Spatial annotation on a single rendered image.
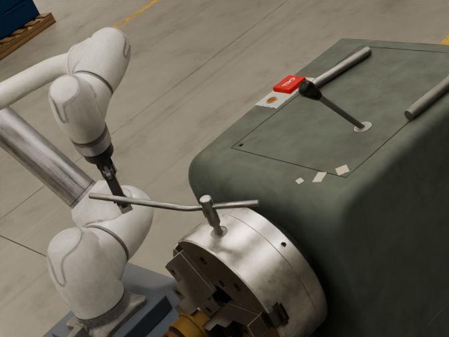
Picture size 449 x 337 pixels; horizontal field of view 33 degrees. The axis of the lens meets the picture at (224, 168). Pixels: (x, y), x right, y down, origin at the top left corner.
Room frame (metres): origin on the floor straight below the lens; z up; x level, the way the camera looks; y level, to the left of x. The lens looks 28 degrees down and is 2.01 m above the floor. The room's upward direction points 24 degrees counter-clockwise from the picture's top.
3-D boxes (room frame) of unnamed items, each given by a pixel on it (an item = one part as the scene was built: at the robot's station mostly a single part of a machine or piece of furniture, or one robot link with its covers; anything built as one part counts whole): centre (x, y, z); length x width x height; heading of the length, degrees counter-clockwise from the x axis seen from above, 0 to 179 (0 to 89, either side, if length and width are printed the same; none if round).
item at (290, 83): (1.65, -0.22, 1.26); 0.06 x 0.06 x 0.02; 29
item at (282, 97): (1.64, -0.20, 1.23); 0.13 x 0.08 x 0.06; 119
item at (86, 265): (1.77, 0.46, 0.97); 0.18 x 0.16 x 0.22; 142
